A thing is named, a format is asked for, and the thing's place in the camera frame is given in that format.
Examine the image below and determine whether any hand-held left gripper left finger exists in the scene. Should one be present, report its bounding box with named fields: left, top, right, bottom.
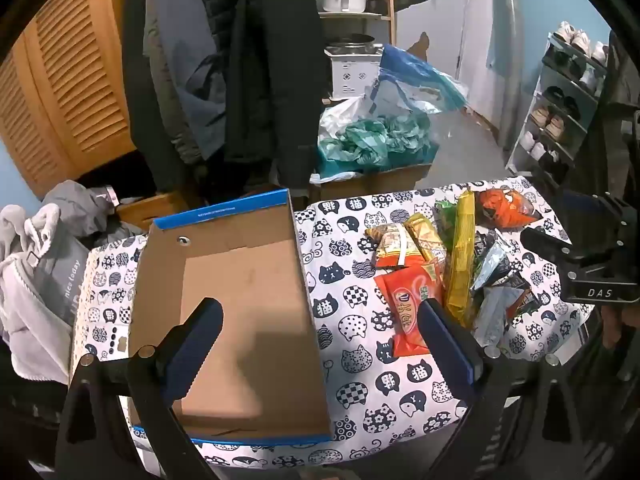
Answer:
left=54, top=297, right=224, bottom=480

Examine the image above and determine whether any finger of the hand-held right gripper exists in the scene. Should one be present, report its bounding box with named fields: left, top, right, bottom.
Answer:
left=560, top=190, right=626, bottom=222
left=520, top=227, right=576, bottom=262

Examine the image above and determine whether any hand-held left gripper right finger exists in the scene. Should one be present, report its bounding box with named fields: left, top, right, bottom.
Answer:
left=416, top=298, right=596, bottom=480

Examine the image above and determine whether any orange chip bag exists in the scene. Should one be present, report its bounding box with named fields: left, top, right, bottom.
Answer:
left=475, top=187, right=543, bottom=233

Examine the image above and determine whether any red-orange snack packet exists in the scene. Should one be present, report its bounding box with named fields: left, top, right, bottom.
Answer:
left=374, top=262, right=446, bottom=358

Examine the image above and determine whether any silver snack packet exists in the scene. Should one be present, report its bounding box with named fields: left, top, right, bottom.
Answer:
left=472, top=285, right=526, bottom=347

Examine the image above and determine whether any blue-grey foil snack packet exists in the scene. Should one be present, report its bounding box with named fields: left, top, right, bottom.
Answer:
left=470, top=237, right=512, bottom=291

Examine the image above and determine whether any cardboard box with blue rim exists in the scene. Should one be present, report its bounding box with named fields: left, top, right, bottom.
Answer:
left=127, top=189, right=333, bottom=447

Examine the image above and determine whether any long yellow snack packet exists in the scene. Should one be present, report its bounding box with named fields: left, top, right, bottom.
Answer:
left=445, top=190, right=476, bottom=328

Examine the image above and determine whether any green snack packet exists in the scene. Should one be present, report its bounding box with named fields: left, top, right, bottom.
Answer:
left=434, top=199, right=463, bottom=256

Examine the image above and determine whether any group of shoes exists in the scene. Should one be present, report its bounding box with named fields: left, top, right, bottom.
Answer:
left=520, top=20, right=611, bottom=171

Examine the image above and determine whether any cat print tablecloth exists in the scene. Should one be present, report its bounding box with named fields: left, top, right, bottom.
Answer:
left=70, top=176, right=596, bottom=468

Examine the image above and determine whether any grey shoe rack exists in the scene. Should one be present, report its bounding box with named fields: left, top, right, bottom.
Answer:
left=505, top=32, right=608, bottom=186

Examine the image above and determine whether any grey printed tote bag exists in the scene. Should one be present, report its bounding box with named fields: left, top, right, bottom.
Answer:
left=35, top=240, right=91, bottom=326

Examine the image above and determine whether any brown cardboard carton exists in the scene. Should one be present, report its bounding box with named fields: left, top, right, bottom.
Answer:
left=310, top=162, right=433, bottom=201

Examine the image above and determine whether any grey hoodie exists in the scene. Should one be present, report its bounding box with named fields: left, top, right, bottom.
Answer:
left=42, top=180, right=146, bottom=251

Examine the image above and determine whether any pile of teal plastic bags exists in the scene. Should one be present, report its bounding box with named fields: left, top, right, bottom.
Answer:
left=317, top=112, right=441, bottom=171

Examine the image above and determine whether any dark olive coat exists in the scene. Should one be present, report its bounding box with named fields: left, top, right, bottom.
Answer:
left=122, top=0, right=201, bottom=196

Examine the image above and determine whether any white plastic bag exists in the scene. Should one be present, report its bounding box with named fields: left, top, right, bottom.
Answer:
left=319, top=97, right=373, bottom=143

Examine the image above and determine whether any white patterned box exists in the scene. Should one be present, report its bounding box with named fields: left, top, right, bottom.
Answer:
left=327, top=47, right=383, bottom=98

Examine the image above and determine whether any long black coat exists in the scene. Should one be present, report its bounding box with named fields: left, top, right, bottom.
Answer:
left=222, top=0, right=333, bottom=191

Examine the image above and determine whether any wooden shelf rack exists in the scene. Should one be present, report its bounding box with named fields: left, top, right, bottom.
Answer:
left=317, top=0, right=398, bottom=46

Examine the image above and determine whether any dark metal pan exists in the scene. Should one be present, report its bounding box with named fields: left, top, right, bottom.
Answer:
left=327, top=34, right=376, bottom=53

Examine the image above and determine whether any wooden louvered cabinet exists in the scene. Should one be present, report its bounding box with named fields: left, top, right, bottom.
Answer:
left=0, top=0, right=138, bottom=196

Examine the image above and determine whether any grey-blue jacket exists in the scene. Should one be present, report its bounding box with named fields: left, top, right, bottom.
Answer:
left=144, top=0, right=228, bottom=161

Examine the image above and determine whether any white cooking pot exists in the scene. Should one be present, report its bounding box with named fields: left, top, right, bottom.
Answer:
left=321, top=0, right=370, bottom=13

